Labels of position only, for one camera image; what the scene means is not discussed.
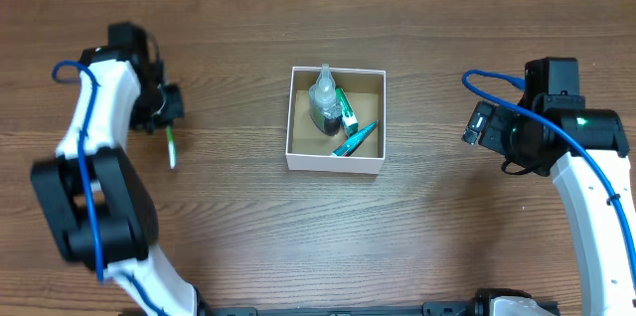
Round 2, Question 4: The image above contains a left blue cable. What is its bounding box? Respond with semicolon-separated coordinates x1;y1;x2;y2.
51;60;170;316

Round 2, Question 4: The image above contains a green Dettol soap bar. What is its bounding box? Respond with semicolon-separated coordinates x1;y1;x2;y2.
336;86;359;137

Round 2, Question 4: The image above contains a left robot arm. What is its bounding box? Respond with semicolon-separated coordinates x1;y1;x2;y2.
31;22;211;315

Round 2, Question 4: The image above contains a green toothpaste tube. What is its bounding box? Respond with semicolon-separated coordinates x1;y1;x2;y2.
331;121;379;157

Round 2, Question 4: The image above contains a white cardboard box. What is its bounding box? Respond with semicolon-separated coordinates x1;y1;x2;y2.
285;67;387;175

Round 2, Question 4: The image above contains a clear hand wash bottle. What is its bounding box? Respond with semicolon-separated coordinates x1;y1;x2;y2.
309;64;342;136

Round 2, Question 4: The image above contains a green white toothbrush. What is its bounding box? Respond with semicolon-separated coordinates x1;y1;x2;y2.
165;125;177;170

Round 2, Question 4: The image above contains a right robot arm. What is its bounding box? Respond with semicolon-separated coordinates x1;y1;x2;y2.
462;57;635;315

